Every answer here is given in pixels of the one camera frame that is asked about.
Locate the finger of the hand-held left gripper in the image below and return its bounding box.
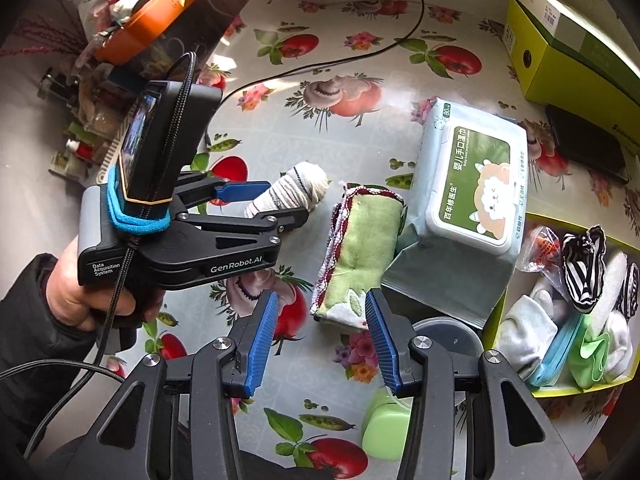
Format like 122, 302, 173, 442
175, 205, 310, 236
175, 172, 273, 208

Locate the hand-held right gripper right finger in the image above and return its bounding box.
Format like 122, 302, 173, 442
365, 288, 583, 480

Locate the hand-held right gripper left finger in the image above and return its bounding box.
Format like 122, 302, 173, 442
87, 290, 280, 480

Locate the green towel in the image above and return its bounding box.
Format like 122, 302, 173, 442
310, 180, 407, 331

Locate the shallow yellow-green box tray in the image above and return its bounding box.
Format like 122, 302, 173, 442
482, 212, 640, 400

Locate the black white striped sock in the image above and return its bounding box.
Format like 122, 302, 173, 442
620, 262, 640, 321
560, 225, 608, 313

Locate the person's left forearm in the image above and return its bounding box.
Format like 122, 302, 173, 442
0, 252, 131, 461

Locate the person's left hand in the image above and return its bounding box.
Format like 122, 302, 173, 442
42, 252, 166, 333

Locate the light green bottle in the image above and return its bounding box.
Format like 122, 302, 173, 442
361, 387, 416, 462

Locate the grey-green pouch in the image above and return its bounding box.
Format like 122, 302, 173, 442
382, 225, 516, 331

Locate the floral tablecloth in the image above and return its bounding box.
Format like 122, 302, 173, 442
75, 0, 640, 480

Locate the wet wipes pack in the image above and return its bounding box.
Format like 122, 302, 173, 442
407, 97, 530, 261

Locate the clear plastic bag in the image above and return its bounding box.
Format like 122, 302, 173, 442
515, 225, 566, 273

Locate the orange container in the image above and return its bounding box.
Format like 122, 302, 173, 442
95, 0, 203, 66

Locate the light green cloth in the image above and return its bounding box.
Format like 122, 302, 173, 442
570, 320, 611, 391

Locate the black phone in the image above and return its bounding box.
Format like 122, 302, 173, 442
545, 105, 631, 186

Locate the yellow-green cardboard box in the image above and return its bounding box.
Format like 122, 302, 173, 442
502, 0, 640, 146

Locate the green and white box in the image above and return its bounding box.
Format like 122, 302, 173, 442
510, 0, 640, 106

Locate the black braided cable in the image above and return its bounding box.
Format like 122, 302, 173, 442
0, 51, 201, 461

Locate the thin black cable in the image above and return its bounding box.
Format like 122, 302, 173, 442
205, 0, 426, 146

